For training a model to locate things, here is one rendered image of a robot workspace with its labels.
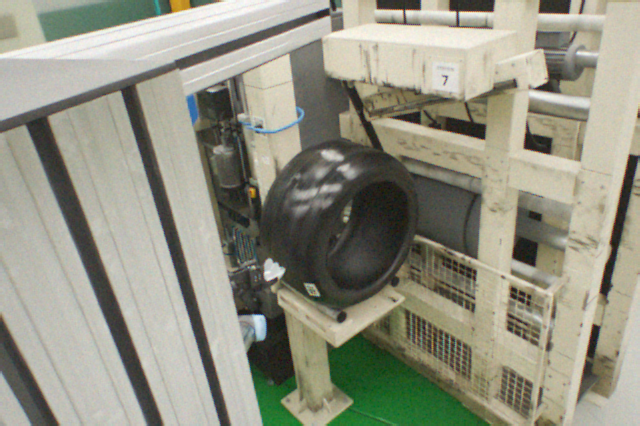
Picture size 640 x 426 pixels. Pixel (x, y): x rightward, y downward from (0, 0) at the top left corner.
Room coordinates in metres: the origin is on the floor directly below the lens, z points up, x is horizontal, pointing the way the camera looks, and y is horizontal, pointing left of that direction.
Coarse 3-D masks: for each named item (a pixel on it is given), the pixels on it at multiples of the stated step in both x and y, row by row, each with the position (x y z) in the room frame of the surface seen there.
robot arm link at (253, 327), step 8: (240, 320) 1.11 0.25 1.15; (248, 320) 1.11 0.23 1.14; (256, 320) 1.11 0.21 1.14; (264, 320) 1.14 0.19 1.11; (240, 328) 1.04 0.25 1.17; (248, 328) 1.07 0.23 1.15; (256, 328) 1.09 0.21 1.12; (264, 328) 1.12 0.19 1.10; (248, 336) 1.03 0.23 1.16; (256, 336) 1.08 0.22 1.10; (264, 336) 1.10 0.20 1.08; (248, 344) 1.01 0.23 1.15
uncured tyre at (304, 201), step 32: (320, 160) 1.48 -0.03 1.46; (352, 160) 1.44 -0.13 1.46; (384, 160) 1.49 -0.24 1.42; (288, 192) 1.42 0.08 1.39; (320, 192) 1.35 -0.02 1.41; (352, 192) 1.37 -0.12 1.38; (384, 192) 1.73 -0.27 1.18; (288, 224) 1.34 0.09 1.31; (320, 224) 1.30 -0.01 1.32; (352, 224) 1.74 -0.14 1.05; (384, 224) 1.70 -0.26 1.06; (416, 224) 1.56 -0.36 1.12; (288, 256) 1.31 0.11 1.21; (320, 256) 1.28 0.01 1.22; (352, 256) 1.67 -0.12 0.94; (384, 256) 1.60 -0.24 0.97; (320, 288) 1.28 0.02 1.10; (352, 288) 1.50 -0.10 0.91
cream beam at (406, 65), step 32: (352, 32) 1.81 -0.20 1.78; (384, 32) 1.74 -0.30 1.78; (416, 32) 1.66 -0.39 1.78; (448, 32) 1.60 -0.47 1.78; (480, 32) 1.53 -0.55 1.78; (512, 32) 1.48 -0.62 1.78; (352, 64) 1.70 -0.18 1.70; (384, 64) 1.58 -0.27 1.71; (416, 64) 1.48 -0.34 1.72; (480, 64) 1.38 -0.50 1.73; (448, 96) 1.39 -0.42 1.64
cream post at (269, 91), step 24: (264, 72) 1.69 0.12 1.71; (288, 72) 1.75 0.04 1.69; (264, 96) 1.69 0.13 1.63; (288, 96) 1.74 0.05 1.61; (264, 120) 1.70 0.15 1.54; (288, 120) 1.73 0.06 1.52; (264, 144) 1.73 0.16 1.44; (288, 144) 1.72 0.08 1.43; (264, 168) 1.75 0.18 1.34; (264, 192) 1.77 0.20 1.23; (288, 312) 1.75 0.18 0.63; (288, 336) 1.78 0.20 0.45; (312, 336) 1.71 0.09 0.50; (312, 360) 1.70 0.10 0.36; (312, 384) 1.69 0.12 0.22; (312, 408) 1.69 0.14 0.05
